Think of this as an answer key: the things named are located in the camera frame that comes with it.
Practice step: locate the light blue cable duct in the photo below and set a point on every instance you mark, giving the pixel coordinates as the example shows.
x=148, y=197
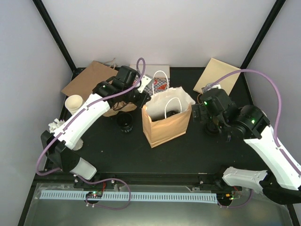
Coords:
x=133, y=196

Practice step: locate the white wrapped straws bundle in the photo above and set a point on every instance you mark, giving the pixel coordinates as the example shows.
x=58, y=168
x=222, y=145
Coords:
x=57, y=124

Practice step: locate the brown kraft paper bag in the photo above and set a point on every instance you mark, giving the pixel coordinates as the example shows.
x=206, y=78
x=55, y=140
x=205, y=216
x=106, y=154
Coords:
x=86, y=81

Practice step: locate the right black frame post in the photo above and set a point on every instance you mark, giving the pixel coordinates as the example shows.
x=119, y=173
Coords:
x=263, y=32

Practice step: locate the black frame post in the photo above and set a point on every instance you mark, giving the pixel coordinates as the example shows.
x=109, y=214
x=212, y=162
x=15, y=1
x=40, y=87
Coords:
x=55, y=34
x=263, y=32

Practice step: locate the orange paper bag white handles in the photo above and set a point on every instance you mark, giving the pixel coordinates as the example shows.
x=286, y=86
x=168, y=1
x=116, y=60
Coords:
x=157, y=128

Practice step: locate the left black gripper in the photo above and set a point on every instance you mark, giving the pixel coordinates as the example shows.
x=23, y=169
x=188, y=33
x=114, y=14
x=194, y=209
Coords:
x=145, y=98

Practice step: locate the left base circuit board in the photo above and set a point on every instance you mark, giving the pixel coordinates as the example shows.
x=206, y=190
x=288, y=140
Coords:
x=94, y=194

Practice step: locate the base circuit board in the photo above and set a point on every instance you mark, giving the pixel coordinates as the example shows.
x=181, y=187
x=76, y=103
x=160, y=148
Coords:
x=94, y=194
x=228, y=196

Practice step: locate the black cup lid stack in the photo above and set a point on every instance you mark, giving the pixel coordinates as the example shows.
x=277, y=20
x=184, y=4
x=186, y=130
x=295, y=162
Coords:
x=212, y=129

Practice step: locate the right base circuit board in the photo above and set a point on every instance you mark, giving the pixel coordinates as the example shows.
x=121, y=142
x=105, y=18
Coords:
x=228, y=196

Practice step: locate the left black frame post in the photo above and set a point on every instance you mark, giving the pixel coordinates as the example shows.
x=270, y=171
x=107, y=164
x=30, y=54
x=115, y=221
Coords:
x=55, y=34

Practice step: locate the tan paper bag brown handles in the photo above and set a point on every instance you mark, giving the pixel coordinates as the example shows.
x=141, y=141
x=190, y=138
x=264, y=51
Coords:
x=214, y=70

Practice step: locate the black coffee cup open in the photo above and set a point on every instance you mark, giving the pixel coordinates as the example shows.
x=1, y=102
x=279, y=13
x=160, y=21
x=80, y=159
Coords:
x=125, y=122

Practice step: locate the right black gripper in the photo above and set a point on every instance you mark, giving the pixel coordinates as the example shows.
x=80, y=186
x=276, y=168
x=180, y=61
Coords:
x=204, y=118

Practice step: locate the blue checkered paper bag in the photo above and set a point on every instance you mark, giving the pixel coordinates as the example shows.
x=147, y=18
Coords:
x=161, y=78

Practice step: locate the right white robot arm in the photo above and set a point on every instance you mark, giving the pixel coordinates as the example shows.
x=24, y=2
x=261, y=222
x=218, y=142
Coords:
x=281, y=183

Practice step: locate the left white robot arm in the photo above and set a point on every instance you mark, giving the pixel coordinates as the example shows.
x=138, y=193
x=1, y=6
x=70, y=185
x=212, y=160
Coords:
x=127, y=86

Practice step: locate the left stack paper cups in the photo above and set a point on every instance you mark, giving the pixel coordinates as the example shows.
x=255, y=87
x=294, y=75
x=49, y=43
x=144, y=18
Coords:
x=73, y=103

